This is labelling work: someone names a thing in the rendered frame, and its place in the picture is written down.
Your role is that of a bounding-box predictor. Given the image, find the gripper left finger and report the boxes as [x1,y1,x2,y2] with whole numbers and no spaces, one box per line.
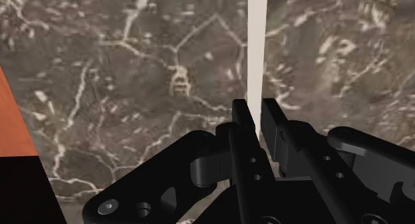
[82,98,283,224]

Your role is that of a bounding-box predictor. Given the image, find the white long-handled utensil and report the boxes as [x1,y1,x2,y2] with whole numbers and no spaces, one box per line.
[236,0,277,142]

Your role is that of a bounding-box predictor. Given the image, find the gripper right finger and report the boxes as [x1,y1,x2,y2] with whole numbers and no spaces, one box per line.
[260,98,415,224]

